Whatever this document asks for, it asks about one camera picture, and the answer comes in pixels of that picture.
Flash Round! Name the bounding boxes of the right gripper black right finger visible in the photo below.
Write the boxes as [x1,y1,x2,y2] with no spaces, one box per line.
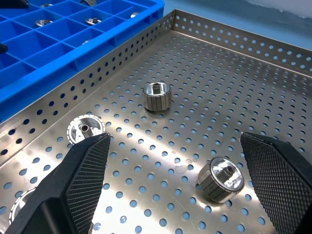
[239,132,312,234]

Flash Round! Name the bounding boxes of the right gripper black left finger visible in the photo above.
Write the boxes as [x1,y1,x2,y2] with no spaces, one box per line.
[4,133,111,234]

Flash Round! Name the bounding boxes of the blue compartment tray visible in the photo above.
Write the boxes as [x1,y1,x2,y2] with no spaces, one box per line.
[0,0,165,124]

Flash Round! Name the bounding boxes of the perforated metal tray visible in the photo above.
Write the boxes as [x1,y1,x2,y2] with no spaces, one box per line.
[0,9,312,234]

